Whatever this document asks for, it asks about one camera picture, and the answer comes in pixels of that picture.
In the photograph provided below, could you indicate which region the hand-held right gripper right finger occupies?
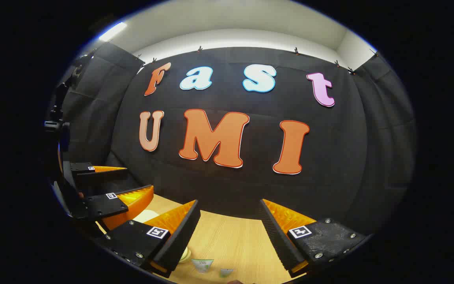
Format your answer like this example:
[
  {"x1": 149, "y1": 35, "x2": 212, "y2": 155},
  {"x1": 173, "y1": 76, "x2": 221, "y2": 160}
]
[{"x1": 259, "y1": 199, "x2": 366, "y2": 278}]

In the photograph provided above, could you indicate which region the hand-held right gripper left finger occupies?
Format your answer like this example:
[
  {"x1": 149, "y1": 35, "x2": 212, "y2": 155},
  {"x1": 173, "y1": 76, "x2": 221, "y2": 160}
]
[{"x1": 95, "y1": 200, "x2": 201, "y2": 278}]

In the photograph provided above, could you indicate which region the white tube with green label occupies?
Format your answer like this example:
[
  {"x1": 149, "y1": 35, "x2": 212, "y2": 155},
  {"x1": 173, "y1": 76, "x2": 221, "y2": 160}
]
[{"x1": 192, "y1": 258, "x2": 214, "y2": 274}]

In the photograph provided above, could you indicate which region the pale yellow-green suitcase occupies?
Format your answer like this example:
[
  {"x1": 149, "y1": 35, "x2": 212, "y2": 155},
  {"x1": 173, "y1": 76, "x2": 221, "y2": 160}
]
[{"x1": 132, "y1": 208, "x2": 193, "y2": 264}]

